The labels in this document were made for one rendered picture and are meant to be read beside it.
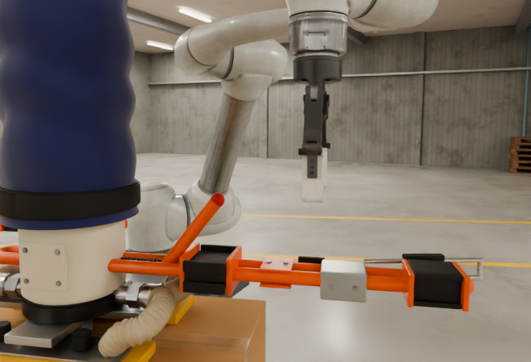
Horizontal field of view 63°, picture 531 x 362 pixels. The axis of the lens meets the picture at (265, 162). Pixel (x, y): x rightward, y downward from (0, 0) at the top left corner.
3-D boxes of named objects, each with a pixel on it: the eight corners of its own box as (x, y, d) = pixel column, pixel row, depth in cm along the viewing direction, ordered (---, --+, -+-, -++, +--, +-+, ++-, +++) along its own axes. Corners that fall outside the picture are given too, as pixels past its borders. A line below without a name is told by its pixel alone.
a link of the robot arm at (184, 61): (184, 15, 104) (235, 22, 111) (163, 33, 120) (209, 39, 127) (186, 69, 105) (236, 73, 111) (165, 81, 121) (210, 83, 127)
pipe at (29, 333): (-70, 336, 67) (-73, 300, 67) (39, 278, 92) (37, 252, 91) (133, 356, 62) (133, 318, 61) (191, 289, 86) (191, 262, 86)
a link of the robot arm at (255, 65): (171, 216, 162) (225, 210, 173) (182, 248, 151) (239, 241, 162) (215, 17, 119) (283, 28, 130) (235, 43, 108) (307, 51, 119)
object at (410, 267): (408, 307, 63) (408, 274, 62) (400, 288, 70) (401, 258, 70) (468, 312, 61) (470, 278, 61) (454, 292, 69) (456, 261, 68)
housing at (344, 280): (319, 300, 66) (320, 272, 65) (321, 284, 73) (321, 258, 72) (366, 304, 65) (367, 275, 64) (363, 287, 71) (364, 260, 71)
